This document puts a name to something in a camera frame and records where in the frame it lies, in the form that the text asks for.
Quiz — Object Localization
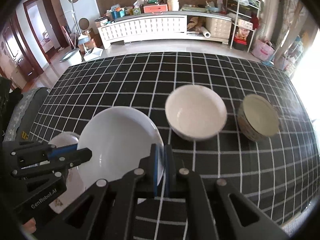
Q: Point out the white plate pink flowers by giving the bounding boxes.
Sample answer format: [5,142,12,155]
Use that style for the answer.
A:
[49,132,86,213]

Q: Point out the plain white plate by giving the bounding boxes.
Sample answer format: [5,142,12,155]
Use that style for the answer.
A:
[78,106,164,187]

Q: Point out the patterned grey rim bowl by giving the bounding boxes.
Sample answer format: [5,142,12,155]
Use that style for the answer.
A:
[237,94,279,141]

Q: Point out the white bowl pink floral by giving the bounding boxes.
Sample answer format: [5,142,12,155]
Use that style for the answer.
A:
[165,85,227,141]

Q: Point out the person's left hand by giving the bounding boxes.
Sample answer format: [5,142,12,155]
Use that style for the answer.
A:
[22,218,36,234]

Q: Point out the dark red wooden door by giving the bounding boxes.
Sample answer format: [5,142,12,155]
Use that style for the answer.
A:
[2,12,43,82]

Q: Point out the black white grid tablecloth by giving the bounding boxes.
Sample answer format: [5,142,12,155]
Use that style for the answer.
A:
[29,52,319,239]

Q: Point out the white long TV cabinet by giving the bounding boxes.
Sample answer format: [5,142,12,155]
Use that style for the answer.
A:
[98,11,232,48]

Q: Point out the pink storage box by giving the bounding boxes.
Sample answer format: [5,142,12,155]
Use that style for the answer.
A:
[143,4,168,14]

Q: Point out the white plastic jug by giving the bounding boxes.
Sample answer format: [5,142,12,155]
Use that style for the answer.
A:
[167,0,180,11]

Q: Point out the paper towel roll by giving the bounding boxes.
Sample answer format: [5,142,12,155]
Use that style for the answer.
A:
[200,27,211,38]

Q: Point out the cream tufted drawer unit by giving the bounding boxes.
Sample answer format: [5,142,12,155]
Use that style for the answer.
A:
[206,18,232,40]

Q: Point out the white metal shelf rack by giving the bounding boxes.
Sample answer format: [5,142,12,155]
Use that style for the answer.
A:
[226,0,261,51]

